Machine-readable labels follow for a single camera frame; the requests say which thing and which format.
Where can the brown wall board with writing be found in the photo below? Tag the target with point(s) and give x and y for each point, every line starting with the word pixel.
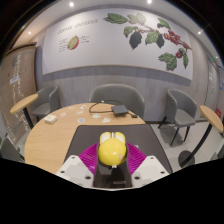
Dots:
pixel 15 90

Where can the grey upholstered chair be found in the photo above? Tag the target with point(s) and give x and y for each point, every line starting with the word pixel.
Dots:
pixel 180 110
pixel 120 95
pixel 46 101

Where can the dark grey mouse pad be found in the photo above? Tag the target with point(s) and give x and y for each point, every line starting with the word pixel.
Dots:
pixel 86 136

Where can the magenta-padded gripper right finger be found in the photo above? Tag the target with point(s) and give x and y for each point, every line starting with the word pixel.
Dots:
pixel 148 168

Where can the white small box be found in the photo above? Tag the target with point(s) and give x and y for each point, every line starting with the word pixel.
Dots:
pixel 50 119

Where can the ceiling spot lights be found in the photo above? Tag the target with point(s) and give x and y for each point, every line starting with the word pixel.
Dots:
pixel 71 4

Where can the small white packet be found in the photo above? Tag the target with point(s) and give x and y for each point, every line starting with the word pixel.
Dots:
pixel 106 120
pixel 63 114
pixel 96 116
pixel 81 119

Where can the round wooden side table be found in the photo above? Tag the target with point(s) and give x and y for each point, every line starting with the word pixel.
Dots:
pixel 24 102
pixel 210 117

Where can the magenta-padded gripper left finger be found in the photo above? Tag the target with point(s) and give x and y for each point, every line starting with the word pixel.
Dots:
pixel 77 168

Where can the black flat device box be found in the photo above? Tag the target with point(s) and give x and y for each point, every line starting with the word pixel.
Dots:
pixel 119 109

